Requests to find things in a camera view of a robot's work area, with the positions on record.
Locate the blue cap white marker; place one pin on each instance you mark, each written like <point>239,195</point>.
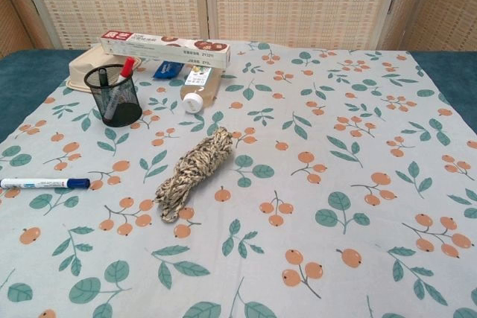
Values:
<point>37,183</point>

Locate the black mesh pen holder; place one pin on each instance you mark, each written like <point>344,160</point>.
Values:
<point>118,102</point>

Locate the red cap marker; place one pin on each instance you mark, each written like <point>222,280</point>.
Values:
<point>126,68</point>

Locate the clear bottle with white cap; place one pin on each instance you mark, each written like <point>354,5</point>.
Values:
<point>197,89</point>

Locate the floral fruit print tablecloth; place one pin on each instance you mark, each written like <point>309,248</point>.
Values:
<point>283,191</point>

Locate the blue snack packet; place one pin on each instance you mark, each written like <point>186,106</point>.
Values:
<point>167,70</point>

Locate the long white cling wrap box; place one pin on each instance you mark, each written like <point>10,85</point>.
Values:
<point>167,50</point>

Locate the woven bamboo folding screen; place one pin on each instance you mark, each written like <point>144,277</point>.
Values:
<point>238,1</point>

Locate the beige plastic lidded container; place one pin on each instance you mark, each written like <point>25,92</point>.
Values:
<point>85,70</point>

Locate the teal blue table cover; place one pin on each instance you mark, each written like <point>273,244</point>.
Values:
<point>26,79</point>

